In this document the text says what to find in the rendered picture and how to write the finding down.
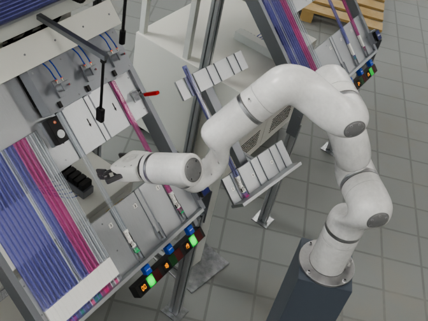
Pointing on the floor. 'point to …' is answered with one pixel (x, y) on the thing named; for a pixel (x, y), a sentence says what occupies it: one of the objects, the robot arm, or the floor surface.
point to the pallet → (366, 6)
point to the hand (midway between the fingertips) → (111, 165)
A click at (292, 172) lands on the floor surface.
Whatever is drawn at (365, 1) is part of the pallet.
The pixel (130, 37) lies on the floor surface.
